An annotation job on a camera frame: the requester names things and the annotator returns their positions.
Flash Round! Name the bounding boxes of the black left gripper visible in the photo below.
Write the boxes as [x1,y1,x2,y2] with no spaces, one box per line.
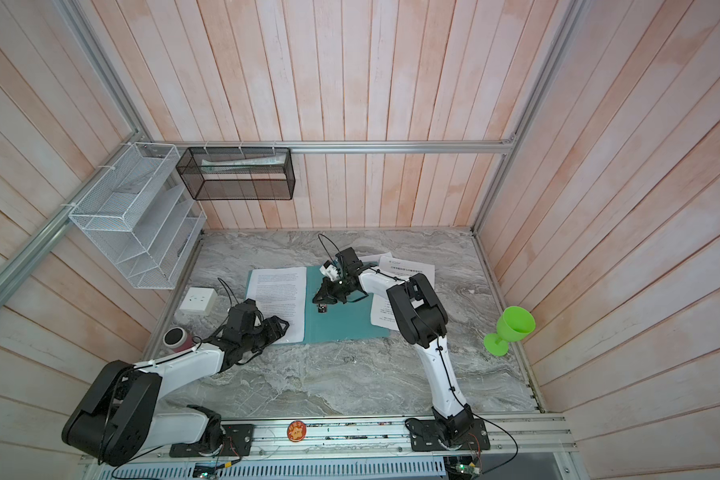
[242,316,290,354]

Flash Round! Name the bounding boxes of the teal file folder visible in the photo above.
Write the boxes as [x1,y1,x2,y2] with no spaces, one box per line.
[245,265,392,346]

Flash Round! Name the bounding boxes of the paper with English text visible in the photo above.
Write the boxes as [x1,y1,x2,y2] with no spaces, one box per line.
[246,267,307,344]

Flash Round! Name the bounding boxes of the paper with XDOF heading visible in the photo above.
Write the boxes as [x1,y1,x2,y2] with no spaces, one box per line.
[361,256,435,331]

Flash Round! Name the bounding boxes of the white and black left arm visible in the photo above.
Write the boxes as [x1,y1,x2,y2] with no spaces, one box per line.
[61,299,290,467]

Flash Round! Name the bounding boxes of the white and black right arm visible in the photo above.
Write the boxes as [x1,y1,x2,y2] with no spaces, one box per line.
[313,248,490,453]

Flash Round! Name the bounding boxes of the white power socket box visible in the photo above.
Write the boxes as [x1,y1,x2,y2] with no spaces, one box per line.
[179,287,218,316]

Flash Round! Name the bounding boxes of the pink tape roll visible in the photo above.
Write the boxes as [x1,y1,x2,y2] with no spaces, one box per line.
[162,326,195,352]

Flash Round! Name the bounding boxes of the red round sticker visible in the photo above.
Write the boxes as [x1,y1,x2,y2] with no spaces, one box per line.
[287,420,307,443]

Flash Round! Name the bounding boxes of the green plastic goblet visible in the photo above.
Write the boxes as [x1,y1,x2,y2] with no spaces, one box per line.
[483,306,536,357]

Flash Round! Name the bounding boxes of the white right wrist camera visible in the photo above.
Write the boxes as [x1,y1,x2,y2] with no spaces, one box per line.
[320,260,342,282]

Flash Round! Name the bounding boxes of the black wire mesh basket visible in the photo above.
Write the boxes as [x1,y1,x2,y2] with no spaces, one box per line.
[177,146,296,201]

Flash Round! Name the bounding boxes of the white wire mesh shelf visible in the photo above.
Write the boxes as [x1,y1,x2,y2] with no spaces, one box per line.
[70,143,206,290]

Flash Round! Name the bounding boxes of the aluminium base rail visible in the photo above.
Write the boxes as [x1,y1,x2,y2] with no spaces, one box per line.
[74,414,588,479]

